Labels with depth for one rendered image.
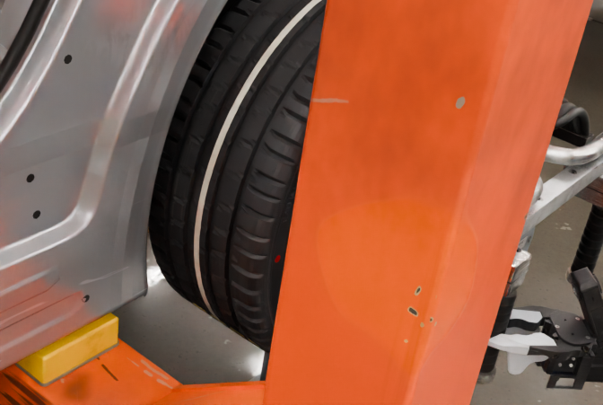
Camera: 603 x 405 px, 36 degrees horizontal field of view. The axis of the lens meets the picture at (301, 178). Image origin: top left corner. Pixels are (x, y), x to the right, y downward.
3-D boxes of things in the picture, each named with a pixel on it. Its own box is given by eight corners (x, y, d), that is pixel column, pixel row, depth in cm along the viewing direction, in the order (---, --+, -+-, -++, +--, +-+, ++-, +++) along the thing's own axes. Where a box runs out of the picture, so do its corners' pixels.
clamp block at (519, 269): (466, 254, 130) (475, 222, 127) (524, 284, 125) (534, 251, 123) (447, 268, 126) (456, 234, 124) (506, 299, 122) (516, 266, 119)
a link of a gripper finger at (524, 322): (470, 349, 132) (535, 359, 132) (480, 316, 129) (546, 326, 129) (467, 335, 134) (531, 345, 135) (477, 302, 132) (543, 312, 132)
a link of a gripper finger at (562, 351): (531, 363, 124) (589, 359, 127) (535, 354, 123) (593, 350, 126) (516, 339, 128) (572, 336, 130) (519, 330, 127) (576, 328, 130)
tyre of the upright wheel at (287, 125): (425, 59, 197) (309, -138, 140) (526, 101, 185) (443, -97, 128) (262, 333, 190) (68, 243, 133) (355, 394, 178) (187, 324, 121)
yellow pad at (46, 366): (60, 300, 143) (60, 273, 141) (121, 344, 137) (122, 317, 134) (-19, 338, 133) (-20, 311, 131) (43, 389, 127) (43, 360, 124)
